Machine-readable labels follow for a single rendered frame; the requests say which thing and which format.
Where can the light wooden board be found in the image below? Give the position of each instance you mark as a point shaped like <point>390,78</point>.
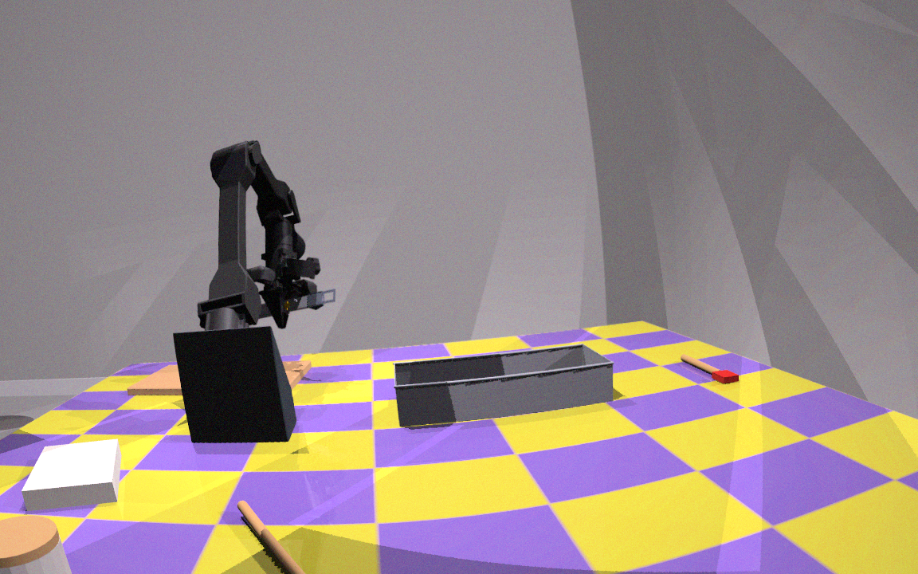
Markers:
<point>167,381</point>

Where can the white flat box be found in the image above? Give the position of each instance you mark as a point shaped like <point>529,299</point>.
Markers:
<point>76,474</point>

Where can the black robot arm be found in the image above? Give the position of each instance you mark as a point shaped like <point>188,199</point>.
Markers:
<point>234,300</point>

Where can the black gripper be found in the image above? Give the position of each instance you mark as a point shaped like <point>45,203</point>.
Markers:
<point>278,289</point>

